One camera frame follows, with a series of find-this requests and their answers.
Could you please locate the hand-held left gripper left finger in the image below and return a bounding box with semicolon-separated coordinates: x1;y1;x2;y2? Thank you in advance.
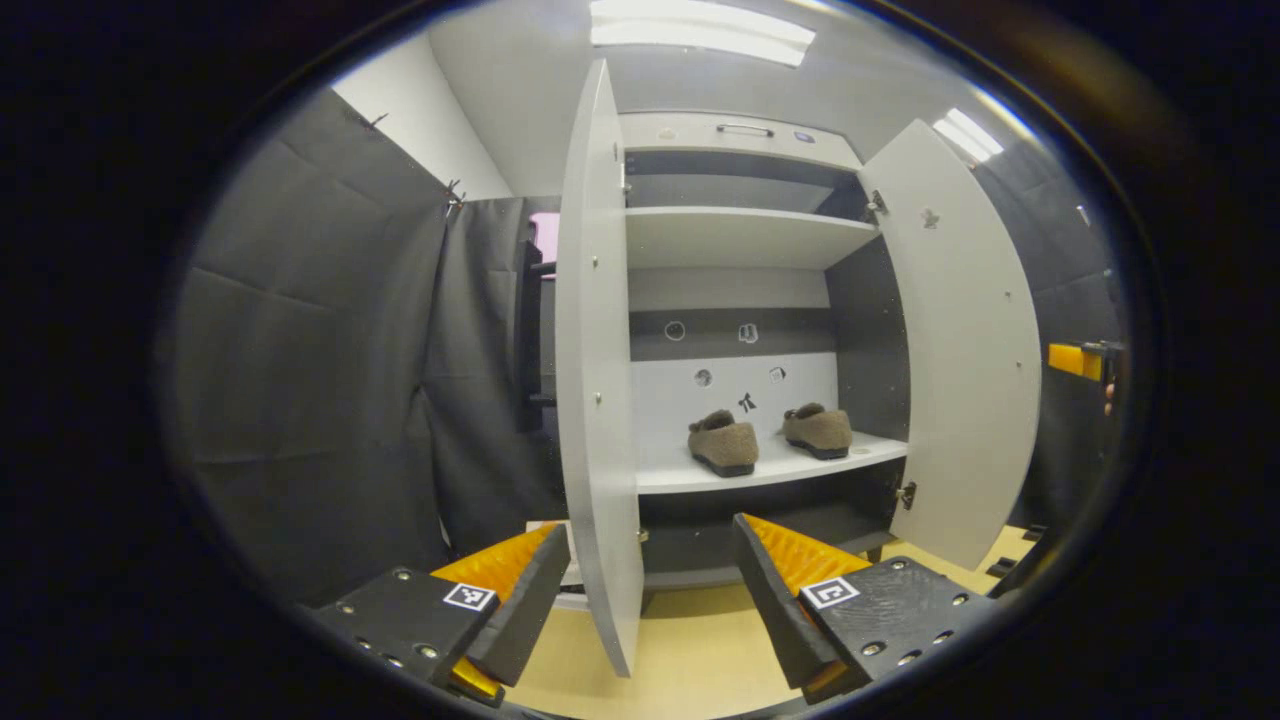
305;522;573;709

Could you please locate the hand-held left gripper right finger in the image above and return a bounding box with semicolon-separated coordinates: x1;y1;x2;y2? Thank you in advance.
733;513;1001;706

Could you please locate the grey shoe cabinet door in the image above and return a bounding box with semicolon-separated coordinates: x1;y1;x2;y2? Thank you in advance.
556;58;646;679
858;120;1043;571

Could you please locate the brown fuzzy shoe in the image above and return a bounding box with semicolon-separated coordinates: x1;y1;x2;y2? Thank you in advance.
687;409;760;478
782;402;854;461

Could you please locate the grey shoe cabinet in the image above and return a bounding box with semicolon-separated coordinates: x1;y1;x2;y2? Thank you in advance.
620;112;916;613

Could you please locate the small ceiling light panel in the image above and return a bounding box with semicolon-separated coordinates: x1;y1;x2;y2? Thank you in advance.
932;108;1004;164

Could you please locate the pink panel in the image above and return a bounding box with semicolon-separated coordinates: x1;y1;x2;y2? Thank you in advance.
528;212;561;281

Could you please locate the large ceiling light panel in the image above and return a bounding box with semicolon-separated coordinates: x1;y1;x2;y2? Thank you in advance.
590;0;816;67

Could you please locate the black door handle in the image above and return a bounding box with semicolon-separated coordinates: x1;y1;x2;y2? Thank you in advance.
515;238;557;433

